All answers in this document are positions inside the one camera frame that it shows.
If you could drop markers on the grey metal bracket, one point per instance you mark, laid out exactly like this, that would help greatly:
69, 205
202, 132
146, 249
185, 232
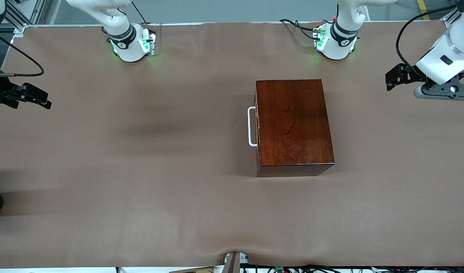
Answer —
233, 261

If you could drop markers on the brown table cover sheet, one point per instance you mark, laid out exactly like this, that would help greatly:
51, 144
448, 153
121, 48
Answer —
140, 227

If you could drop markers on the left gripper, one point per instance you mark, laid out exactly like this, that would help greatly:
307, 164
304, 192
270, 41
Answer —
412, 73

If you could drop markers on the dark wooden drawer cabinet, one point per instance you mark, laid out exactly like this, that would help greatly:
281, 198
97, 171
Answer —
296, 125

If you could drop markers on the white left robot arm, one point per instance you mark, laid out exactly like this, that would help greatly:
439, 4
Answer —
336, 45

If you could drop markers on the aluminium frame profile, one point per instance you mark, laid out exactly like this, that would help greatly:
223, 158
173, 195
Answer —
15, 17
450, 21

